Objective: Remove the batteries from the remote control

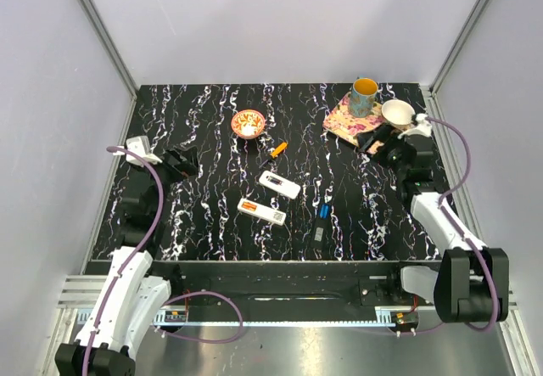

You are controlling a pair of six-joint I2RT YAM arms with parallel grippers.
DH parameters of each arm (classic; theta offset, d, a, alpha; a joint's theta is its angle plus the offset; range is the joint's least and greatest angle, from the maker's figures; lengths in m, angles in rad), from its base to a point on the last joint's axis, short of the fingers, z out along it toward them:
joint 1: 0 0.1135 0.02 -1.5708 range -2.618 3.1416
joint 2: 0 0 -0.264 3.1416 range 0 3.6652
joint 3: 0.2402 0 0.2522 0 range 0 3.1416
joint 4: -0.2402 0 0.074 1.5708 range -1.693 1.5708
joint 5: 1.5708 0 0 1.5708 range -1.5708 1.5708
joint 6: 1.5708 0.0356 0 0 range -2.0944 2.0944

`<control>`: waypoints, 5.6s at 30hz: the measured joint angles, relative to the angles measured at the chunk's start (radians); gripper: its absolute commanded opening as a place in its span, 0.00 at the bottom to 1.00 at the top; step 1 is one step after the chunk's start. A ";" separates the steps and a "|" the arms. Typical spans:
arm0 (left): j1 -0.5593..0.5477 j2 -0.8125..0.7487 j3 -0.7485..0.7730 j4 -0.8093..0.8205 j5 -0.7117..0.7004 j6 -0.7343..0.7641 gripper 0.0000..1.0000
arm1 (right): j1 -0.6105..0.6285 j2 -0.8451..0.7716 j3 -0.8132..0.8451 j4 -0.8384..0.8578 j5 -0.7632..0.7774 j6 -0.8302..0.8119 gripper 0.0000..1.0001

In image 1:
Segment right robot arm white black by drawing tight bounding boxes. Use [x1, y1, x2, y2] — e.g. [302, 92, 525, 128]
[356, 125, 509, 330]

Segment white remote orange batteries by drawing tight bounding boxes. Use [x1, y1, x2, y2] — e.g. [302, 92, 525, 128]
[238, 198, 286, 226]

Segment floral tray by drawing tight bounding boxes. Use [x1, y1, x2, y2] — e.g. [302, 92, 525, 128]
[322, 91, 386, 154]

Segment orange patterned small bowl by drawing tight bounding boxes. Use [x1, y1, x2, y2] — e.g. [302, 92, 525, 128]
[231, 109, 266, 140]

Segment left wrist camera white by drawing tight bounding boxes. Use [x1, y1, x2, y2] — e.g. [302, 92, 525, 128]
[126, 136, 162, 165]

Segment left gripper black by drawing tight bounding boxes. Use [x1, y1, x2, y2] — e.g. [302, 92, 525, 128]
[135, 145, 199, 218]

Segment orange handled screwdriver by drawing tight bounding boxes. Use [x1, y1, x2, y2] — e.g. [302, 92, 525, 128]
[260, 142, 288, 168]

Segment black remote blue batteries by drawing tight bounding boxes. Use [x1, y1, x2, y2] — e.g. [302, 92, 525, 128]
[310, 203, 332, 250]

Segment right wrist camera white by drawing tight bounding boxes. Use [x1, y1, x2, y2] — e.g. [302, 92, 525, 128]
[398, 114, 432, 139]

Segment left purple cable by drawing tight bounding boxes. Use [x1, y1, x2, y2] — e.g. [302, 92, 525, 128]
[82, 145, 245, 376]

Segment cream white bowl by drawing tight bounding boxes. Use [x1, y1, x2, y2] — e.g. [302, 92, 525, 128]
[381, 99, 415, 130]

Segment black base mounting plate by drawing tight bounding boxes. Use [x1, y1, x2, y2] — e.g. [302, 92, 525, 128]
[149, 261, 428, 323]

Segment purple cable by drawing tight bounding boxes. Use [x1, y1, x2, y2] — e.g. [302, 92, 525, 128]
[82, 145, 245, 376]
[398, 115, 501, 338]

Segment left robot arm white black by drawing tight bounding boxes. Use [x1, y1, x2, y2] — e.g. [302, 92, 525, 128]
[54, 147, 199, 375]

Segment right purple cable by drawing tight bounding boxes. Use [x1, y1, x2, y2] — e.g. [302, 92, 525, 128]
[398, 115, 501, 338]

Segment blue mug yellow inside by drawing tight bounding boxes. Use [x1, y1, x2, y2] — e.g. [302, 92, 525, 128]
[348, 78, 378, 118]

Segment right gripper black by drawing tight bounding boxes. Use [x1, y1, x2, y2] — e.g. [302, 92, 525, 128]
[354, 121, 407, 178]

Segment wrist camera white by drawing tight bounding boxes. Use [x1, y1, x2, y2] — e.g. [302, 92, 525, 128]
[126, 136, 162, 165]
[398, 114, 432, 139]

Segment white remote black batteries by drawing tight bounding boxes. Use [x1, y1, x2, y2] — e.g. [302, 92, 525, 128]
[258, 171, 301, 199]

